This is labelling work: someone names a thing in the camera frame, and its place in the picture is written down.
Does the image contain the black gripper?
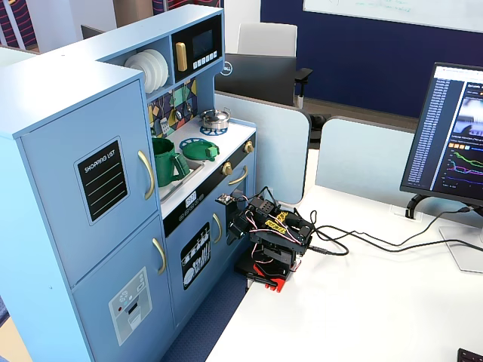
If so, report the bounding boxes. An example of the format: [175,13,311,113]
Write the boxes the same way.
[226,198,254,247]

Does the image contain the red table clamp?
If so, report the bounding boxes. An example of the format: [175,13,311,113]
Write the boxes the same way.
[251,262,288,294]

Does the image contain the silver toy sink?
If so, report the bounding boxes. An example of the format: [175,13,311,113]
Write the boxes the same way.
[158,160,205,203]

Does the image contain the rounded light blue divider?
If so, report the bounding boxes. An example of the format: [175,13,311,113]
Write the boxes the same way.
[214,91,312,205]

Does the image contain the small steel pot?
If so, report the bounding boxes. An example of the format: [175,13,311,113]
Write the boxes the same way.
[198,107,232,130]

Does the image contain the black chair base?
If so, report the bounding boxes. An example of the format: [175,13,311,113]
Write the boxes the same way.
[308,112,333,146]

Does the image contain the low light blue divider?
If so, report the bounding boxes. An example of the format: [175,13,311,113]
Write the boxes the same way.
[315,115,420,212]

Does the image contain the black Dell monitor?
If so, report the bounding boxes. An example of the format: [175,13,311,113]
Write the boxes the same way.
[214,52,297,108]

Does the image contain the white toy plate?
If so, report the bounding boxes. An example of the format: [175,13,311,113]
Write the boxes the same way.
[143,50,164,91]
[124,55,149,94]
[134,52,158,94]
[150,48,170,88]

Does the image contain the blue toy kitchen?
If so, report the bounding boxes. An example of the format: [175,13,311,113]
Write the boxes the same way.
[0,4,257,362]

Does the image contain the white office chair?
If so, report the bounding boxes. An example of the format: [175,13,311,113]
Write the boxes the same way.
[236,22,314,109]

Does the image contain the lit computer monitor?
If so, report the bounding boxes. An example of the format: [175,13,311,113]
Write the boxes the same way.
[399,62,483,207]

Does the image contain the silver monitor stand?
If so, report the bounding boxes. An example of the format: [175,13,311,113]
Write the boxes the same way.
[405,194,483,274]

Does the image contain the black keyboard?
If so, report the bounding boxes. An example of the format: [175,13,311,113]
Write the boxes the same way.
[457,347,483,362]

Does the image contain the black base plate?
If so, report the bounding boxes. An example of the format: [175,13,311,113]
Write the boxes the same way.
[233,258,261,282]

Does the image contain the gold oven door handle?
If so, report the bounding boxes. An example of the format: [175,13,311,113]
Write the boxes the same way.
[228,164,249,186]

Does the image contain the gold freezer door handle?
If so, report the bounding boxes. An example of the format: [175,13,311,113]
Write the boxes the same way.
[152,237,168,275]

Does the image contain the green jug with handle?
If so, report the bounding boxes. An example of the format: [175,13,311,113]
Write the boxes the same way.
[151,137,192,189]

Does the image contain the gold fridge door handle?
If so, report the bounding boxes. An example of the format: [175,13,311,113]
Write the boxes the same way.
[137,149,155,201]

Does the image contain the white desk cable grommet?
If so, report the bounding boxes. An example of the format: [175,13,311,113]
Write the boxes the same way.
[389,204,420,224]

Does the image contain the black cable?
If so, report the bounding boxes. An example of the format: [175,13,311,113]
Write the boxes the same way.
[297,210,483,258]
[311,205,472,250]

